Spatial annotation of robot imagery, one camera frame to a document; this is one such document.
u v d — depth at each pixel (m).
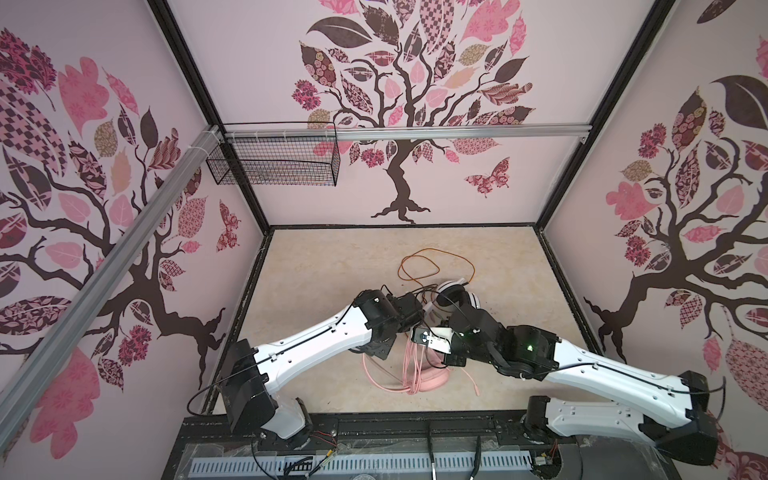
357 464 0.70
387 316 0.49
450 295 0.92
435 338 0.57
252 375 0.40
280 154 0.95
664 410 0.40
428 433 0.75
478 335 0.49
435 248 1.14
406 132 0.92
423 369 0.70
